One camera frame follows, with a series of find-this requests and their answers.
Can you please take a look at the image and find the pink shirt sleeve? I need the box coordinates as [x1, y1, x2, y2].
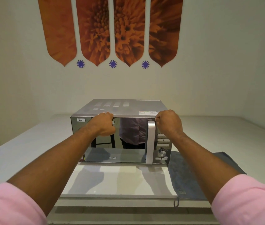
[0, 182, 48, 225]
[211, 173, 265, 225]

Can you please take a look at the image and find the silver microwave oven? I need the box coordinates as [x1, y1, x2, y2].
[70, 99, 172, 165]

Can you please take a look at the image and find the person's right hand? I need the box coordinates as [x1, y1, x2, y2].
[155, 109, 183, 139]

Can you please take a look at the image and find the person's left hand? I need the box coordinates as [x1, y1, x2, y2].
[88, 112, 116, 136]

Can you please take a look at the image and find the silver microwave door handle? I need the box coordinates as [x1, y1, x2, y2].
[146, 120, 156, 165]

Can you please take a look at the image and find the plain orange petal wall panel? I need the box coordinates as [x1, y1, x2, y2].
[37, 0, 77, 67]

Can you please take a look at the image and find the white glossy board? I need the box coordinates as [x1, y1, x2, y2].
[60, 162, 178, 199]

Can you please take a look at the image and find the person's right forearm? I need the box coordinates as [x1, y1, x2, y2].
[169, 132, 241, 207]

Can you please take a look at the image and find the grey towel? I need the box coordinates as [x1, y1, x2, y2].
[168, 151, 248, 208]

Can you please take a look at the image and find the person's left forearm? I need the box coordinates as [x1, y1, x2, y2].
[7, 126, 105, 217]

